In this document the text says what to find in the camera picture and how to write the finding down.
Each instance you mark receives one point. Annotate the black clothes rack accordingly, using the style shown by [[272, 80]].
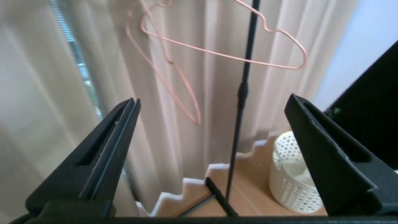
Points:
[[242, 93]]

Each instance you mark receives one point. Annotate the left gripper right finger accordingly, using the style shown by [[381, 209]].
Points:
[[342, 189]]

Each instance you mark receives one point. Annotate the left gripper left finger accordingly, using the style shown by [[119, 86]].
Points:
[[59, 193]]

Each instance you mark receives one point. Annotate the white laundry basket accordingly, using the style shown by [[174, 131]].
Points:
[[289, 199]]

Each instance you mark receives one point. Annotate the pink clothes hanger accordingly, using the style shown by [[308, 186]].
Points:
[[198, 119], [217, 51]]

